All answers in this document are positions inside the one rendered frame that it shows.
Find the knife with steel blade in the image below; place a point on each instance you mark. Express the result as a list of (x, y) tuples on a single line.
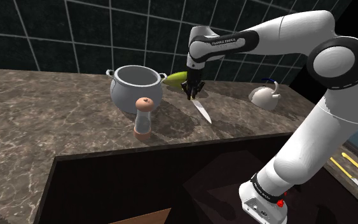
[(203, 113)]

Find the glass mill with terracotta cap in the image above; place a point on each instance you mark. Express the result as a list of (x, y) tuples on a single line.
[(143, 122)]

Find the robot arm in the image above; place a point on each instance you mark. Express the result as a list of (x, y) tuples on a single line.
[(324, 124)]

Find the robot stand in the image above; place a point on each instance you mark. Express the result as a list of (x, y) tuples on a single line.
[(222, 186)]

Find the yellow-green pointed fruit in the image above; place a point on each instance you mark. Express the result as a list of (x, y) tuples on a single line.
[(176, 79)]

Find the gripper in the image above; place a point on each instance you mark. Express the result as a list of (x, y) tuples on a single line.
[(194, 76)]

